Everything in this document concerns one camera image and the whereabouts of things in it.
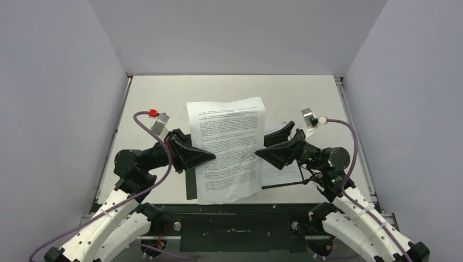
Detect printed paper sheet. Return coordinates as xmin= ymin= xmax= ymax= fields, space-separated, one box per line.
xmin=187 ymin=97 xmax=265 ymax=205
xmin=260 ymin=123 xmax=304 ymax=188

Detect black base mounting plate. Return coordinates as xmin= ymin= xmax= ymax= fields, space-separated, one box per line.
xmin=88 ymin=201 xmax=382 ymax=254

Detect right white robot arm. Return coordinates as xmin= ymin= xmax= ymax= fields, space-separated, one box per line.
xmin=256 ymin=117 xmax=430 ymax=261

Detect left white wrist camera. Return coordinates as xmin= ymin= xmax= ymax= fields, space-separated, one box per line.
xmin=150 ymin=113 xmax=170 ymax=140

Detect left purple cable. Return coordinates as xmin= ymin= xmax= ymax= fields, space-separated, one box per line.
xmin=28 ymin=111 xmax=174 ymax=262

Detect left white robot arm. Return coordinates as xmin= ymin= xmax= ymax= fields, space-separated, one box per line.
xmin=44 ymin=129 xmax=216 ymax=261

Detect grey and black folder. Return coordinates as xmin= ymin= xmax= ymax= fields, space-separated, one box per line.
xmin=185 ymin=162 xmax=308 ymax=200

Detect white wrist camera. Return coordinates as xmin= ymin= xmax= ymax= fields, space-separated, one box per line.
xmin=150 ymin=113 xmax=170 ymax=140
xmin=301 ymin=108 xmax=328 ymax=138

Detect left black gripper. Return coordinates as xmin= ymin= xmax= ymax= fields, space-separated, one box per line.
xmin=144 ymin=128 xmax=217 ymax=172

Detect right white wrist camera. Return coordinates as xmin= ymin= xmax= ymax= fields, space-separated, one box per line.
xmin=301 ymin=108 xmax=328 ymax=138

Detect aluminium frame rail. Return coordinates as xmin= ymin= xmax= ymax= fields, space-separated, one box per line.
xmin=75 ymin=205 xmax=402 ymax=261

